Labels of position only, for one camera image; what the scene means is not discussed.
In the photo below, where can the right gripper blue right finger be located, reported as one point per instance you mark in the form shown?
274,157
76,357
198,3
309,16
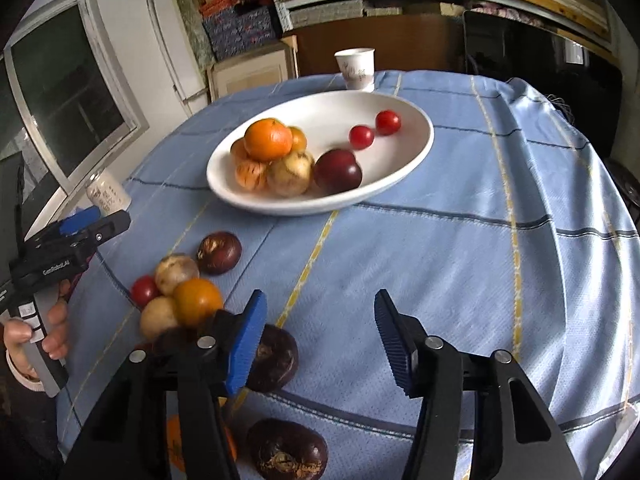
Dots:
398,343

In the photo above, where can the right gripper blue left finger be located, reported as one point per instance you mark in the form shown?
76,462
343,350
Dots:
247,331

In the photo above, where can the orange round fruit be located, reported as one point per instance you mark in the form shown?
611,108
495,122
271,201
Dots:
196,300

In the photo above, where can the large dark red apple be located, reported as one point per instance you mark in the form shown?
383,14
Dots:
337,171

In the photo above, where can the orange striped fruit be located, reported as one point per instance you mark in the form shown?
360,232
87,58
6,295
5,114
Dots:
251,176

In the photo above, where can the tan yellow apple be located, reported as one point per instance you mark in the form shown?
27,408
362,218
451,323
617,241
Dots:
291,175

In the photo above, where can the small red tomato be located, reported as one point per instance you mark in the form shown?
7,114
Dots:
387,122

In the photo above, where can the large orange mandarin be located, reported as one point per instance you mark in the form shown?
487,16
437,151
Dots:
267,140

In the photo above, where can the person's left hand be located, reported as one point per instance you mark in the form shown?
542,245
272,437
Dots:
16,334

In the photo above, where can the dark mangosteen near gripper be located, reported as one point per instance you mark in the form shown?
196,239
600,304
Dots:
276,361

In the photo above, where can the white beverage can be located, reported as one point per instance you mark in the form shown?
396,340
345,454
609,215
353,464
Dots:
105,192

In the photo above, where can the dark purple plum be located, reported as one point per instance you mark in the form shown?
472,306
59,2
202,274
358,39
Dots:
280,449

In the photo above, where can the light blue checked tablecloth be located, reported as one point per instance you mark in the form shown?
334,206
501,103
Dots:
510,234

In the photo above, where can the white paper cup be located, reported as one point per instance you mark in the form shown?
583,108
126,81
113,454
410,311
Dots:
357,68

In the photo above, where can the framed picture leaning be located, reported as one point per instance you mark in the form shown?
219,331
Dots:
269,64

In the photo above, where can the window with metal frame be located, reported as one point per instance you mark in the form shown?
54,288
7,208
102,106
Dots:
66,105

